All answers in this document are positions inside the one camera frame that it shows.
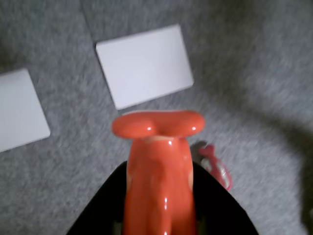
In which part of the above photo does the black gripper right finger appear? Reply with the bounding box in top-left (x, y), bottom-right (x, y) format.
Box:
top-left (193, 163), bottom-right (258, 235)

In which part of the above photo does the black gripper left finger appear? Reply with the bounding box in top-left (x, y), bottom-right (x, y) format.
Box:
top-left (66, 160), bottom-right (130, 235)

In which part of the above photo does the orange shrimp sushi figure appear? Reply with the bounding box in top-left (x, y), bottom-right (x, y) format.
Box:
top-left (111, 110), bottom-right (205, 235)

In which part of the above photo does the red tuna sushi figure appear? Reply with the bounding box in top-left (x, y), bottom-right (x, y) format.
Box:
top-left (198, 144), bottom-right (233, 191)

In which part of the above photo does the grey felt mat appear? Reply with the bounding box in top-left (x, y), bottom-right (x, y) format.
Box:
top-left (0, 0), bottom-right (128, 235)
top-left (80, 0), bottom-right (313, 235)

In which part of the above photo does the white blank card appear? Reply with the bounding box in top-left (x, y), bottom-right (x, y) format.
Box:
top-left (0, 68), bottom-right (51, 154)
top-left (95, 23), bottom-right (195, 111)

